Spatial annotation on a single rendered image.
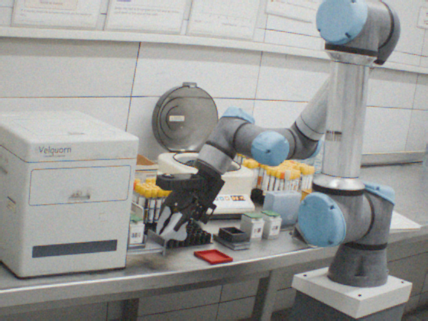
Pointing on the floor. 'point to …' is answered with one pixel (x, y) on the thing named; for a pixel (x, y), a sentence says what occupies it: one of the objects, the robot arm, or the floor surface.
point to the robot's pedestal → (316, 310)
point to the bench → (410, 176)
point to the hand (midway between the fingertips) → (158, 238)
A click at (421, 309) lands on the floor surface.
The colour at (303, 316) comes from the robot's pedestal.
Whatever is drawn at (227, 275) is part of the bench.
